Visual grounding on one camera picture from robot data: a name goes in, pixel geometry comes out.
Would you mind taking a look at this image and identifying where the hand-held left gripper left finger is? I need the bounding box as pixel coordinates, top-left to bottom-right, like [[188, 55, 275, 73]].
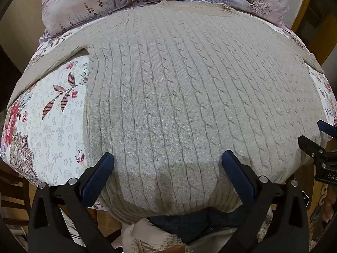
[[28, 151, 124, 253]]

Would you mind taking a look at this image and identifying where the person's blue jeans leg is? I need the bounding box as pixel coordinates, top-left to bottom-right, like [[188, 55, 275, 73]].
[[147, 207, 246, 246]]

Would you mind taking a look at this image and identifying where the floral bedsheet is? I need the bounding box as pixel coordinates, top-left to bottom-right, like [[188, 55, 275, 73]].
[[0, 26, 337, 209]]

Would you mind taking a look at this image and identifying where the wooden bed frame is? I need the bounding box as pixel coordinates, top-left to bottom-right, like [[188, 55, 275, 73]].
[[0, 161, 36, 227]]

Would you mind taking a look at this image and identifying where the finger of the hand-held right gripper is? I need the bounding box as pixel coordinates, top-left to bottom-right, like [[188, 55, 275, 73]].
[[317, 120, 337, 138], [298, 135, 337, 173]]

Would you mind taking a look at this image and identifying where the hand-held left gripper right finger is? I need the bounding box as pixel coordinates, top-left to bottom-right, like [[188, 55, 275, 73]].
[[221, 150, 310, 253]]

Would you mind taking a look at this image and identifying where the wooden door frame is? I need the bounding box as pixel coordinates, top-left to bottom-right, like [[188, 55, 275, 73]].
[[291, 0, 337, 67]]

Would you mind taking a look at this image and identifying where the beige cable knit sweater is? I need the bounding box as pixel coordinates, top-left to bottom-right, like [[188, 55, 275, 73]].
[[7, 1, 331, 224]]

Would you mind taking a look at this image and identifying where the person's right hand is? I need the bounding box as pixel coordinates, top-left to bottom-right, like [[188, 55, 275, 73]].
[[322, 190, 335, 223]]

